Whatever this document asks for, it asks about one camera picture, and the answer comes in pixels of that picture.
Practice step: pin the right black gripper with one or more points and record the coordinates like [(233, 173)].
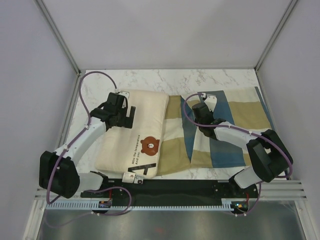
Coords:
[(196, 122)]

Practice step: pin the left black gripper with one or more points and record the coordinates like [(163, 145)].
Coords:
[(128, 122)]

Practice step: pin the cream bear print pillow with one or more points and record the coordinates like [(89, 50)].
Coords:
[(136, 149)]

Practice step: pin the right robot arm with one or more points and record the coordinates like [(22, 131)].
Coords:
[(268, 155)]

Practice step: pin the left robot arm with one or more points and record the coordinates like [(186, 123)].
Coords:
[(57, 169)]

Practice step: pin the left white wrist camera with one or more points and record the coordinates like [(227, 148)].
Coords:
[(124, 93)]

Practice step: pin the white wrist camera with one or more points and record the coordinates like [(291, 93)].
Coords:
[(124, 93), (210, 101)]

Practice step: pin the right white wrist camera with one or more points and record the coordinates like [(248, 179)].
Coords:
[(210, 101)]

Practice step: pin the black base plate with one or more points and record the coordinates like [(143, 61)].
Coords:
[(178, 192)]

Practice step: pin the white slotted cable duct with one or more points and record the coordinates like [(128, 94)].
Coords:
[(96, 205)]

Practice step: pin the left aluminium frame post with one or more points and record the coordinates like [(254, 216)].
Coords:
[(57, 35)]

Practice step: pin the aluminium frame post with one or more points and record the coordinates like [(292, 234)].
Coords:
[(276, 33), (57, 35)]

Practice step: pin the right aluminium frame post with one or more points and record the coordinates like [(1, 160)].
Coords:
[(276, 33)]

